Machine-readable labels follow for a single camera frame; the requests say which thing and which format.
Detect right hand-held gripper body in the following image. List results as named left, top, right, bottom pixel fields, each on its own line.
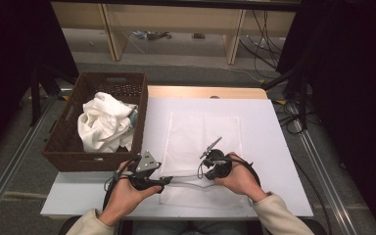
left=200, top=136, right=233, bottom=179

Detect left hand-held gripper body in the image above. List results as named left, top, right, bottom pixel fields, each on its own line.
left=128, top=150, right=165, bottom=194

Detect white mesh laundry bag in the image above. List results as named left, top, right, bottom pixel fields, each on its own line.
left=159, top=111, right=253, bottom=211

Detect white printed garment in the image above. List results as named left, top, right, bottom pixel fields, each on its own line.
left=76, top=91, right=139, bottom=154

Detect brown woven basket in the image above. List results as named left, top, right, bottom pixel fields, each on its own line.
left=42, top=71, right=149, bottom=173

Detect person's right hand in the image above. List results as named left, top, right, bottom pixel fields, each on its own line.
left=213, top=153, right=268, bottom=204

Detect person's left hand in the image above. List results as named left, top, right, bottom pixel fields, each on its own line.
left=98, top=160, right=164, bottom=228

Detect person's legs in blue jeans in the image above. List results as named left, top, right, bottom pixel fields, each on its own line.
left=133, top=220, right=248, bottom=235

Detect black metal stand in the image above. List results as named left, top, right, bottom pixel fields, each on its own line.
left=262, top=58, right=311, bottom=130
left=28, top=65, right=79, bottom=127

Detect light wooden shelf unit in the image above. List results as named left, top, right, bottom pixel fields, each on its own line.
left=50, top=1, right=297, bottom=66

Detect dark curtain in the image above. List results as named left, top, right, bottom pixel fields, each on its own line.
left=277, top=0, right=376, bottom=235
left=0, top=0, right=79, bottom=165

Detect right hand-held gripper black cable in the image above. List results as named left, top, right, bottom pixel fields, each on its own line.
left=197, top=153, right=262, bottom=189

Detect hand-held gripper black cable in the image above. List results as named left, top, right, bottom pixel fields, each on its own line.
left=102, top=156, right=141, bottom=212
left=197, top=153, right=262, bottom=189

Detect left hand-held gripper black cable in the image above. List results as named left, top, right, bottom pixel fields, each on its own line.
left=102, top=156, right=141, bottom=212

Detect coiled black floor cables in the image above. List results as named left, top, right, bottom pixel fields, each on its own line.
left=273, top=99, right=307, bottom=135

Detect long black floor cable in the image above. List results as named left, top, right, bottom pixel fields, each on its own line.
left=293, top=159, right=333, bottom=235

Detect aluminium floor rail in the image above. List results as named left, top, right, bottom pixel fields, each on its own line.
left=0, top=97, right=60, bottom=226
left=288, top=104, right=360, bottom=235

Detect blue and black cable bundle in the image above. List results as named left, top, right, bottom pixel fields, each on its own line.
left=130, top=30, right=173, bottom=41

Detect hanging black cables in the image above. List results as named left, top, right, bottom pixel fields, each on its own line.
left=239, top=9, right=285, bottom=79

